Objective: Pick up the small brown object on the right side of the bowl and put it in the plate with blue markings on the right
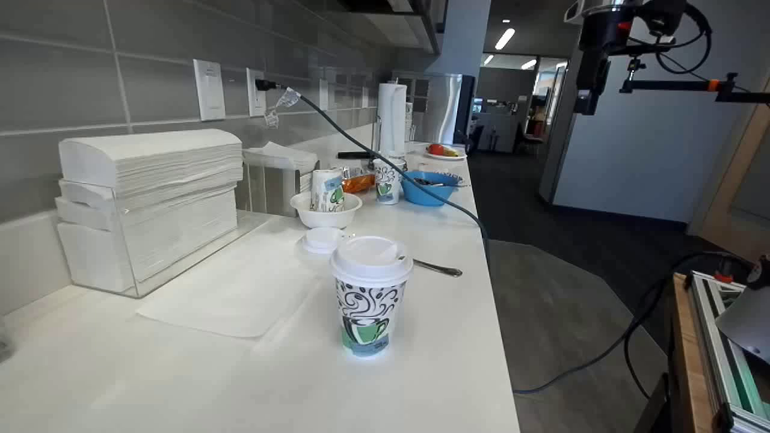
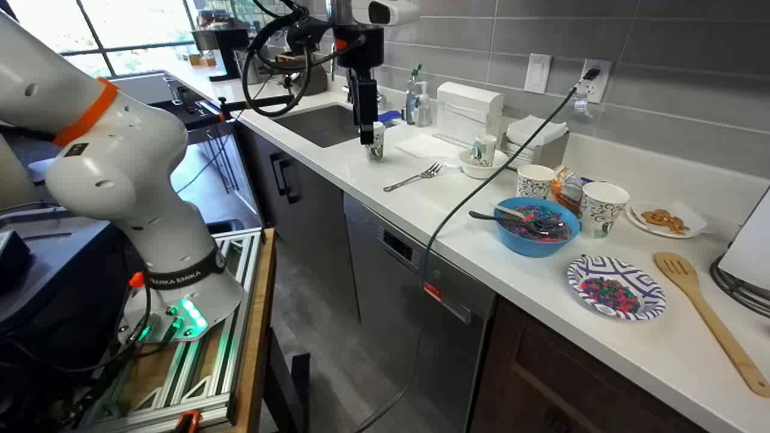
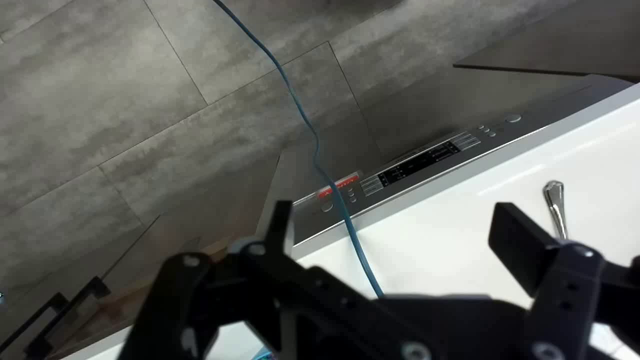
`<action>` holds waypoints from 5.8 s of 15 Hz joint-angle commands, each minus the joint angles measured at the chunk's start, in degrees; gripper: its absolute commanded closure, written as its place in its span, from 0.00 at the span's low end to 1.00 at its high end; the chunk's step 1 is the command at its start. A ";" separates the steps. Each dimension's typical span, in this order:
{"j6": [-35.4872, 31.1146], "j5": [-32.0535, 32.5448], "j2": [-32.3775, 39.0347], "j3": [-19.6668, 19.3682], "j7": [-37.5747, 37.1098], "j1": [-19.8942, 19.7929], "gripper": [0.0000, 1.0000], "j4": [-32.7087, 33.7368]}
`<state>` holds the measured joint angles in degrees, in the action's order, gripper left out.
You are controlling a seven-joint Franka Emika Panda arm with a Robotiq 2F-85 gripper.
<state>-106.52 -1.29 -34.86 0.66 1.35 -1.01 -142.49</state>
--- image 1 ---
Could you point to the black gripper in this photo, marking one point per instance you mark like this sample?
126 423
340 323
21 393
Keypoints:
592 70

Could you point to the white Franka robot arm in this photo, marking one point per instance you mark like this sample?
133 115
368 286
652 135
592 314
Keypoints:
610 22

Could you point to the blue plastic bowl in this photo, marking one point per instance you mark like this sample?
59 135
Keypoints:
428 196

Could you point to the white plate with brown snacks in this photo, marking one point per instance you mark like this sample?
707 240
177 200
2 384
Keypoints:
358 184

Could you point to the white bowl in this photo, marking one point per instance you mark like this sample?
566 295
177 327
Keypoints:
325 216

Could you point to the dark flat monitor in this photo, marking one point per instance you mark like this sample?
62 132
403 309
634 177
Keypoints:
465 109

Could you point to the white paper towel roll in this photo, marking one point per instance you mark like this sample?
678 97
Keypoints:
393 120

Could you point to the dark slim utensil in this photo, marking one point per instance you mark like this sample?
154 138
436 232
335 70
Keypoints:
436 268

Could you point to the white mug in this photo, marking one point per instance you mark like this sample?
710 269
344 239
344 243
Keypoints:
328 190

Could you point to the wooden board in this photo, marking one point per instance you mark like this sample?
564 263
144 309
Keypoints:
686 362

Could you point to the patterned paper cup white lid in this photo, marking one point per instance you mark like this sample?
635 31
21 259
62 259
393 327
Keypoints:
368 296

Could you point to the small white cup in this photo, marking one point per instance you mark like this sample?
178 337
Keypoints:
323 240

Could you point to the white napkin pile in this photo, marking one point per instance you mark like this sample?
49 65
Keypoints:
280 155

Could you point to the clear acrylic towel holder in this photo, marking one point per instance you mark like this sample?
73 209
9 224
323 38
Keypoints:
240 232

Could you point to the folded white paper towel stack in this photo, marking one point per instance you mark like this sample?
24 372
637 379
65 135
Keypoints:
148 159

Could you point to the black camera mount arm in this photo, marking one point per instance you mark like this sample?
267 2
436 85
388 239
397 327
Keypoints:
682 85

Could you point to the aluminium profile frame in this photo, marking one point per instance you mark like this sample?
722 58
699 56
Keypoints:
722 362

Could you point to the white wall outlet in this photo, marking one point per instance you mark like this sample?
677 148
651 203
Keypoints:
255 95

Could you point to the white wall switch plate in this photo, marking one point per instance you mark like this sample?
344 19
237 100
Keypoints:
210 88

